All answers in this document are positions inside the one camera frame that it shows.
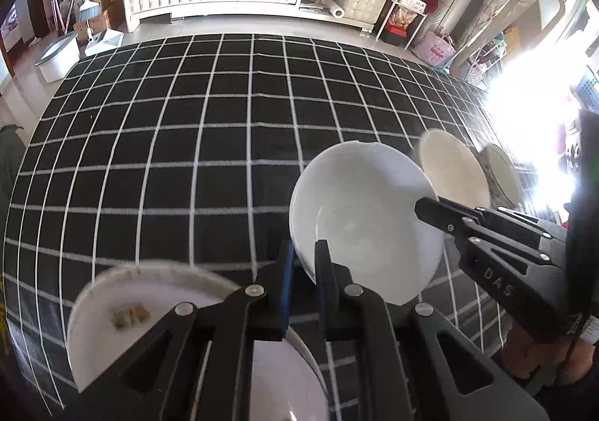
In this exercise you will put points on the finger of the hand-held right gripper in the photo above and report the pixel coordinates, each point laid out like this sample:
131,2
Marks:
524,222
444,217

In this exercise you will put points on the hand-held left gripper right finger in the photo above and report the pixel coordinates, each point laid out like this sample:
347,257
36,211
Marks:
323,290

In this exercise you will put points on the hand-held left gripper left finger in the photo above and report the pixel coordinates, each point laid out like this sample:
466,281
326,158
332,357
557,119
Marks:
286,290

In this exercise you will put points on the plain cream bowl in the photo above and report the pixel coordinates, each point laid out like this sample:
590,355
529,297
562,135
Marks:
451,168

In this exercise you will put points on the blue patterned bowl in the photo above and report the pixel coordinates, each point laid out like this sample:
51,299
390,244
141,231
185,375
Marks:
503,173

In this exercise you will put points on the white bowl with red print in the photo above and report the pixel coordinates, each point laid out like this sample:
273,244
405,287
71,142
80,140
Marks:
365,220

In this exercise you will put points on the white plate with plant print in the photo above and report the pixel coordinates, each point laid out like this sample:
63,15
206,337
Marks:
107,337

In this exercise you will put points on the person's right hand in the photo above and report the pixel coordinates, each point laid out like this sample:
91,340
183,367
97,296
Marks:
529,351

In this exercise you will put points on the pink bag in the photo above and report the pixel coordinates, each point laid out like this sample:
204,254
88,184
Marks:
435,51

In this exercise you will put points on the black checkered tablecloth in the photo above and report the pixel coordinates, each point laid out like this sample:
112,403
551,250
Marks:
187,145

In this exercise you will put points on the red box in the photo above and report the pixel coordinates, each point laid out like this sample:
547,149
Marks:
393,36

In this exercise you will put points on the white paper roll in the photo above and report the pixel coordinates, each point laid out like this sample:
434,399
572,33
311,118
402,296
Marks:
335,8

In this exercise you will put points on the white dustpan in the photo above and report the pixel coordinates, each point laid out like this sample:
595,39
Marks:
105,43

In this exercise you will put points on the white mop bucket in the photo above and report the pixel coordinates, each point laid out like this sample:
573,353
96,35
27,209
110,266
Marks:
58,57

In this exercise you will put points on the cardboard box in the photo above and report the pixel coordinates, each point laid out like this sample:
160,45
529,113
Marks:
110,11

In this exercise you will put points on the grey broom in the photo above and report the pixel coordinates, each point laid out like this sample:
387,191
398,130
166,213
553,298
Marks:
88,9

